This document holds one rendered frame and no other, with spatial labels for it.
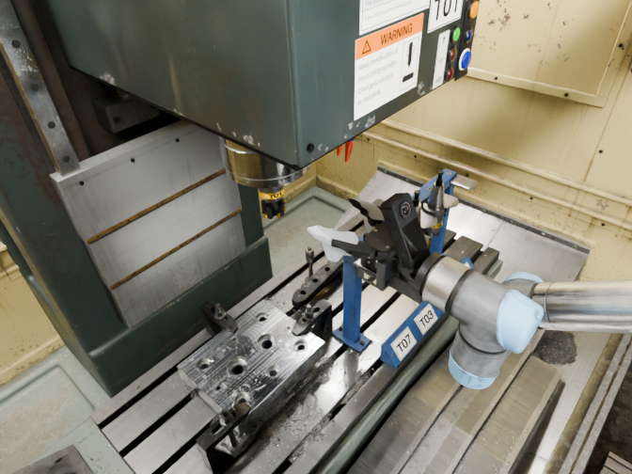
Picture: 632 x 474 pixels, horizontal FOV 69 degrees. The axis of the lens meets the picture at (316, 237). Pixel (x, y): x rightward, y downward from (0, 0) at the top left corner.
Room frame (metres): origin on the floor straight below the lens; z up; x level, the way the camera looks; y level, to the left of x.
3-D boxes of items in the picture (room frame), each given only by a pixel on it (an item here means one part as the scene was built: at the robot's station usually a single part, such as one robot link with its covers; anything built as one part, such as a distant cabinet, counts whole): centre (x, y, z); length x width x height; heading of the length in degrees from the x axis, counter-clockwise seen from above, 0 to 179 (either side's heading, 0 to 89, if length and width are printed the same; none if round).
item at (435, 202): (0.96, -0.31, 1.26); 0.04 x 0.04 x 0.07
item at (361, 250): (0.54, -0.07, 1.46); 0.09 x 0.05 x 0.02; 72
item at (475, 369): (0.44, -0.25, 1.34); 0.11 x 0.08 x 0.11; 135
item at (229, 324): (0.82, 0.27, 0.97); 0.13 x 0.03 x 0.15; 46
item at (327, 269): (0.99, -0.01, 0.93); 0.26 x 0.05 x 0.06; 141
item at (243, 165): (0.73, 0.08, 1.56); 0.16 x 0.16 x 0.12
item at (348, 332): (0.80, -0.09, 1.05); 0.10 x 0.05 x 0.30; 46
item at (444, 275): (0.48, -0.19, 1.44); 0.08 x 0.05 x 0.08; 136
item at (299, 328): (0.80, 0.02, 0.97); 0.13 x 0.03 x 0.15; 136
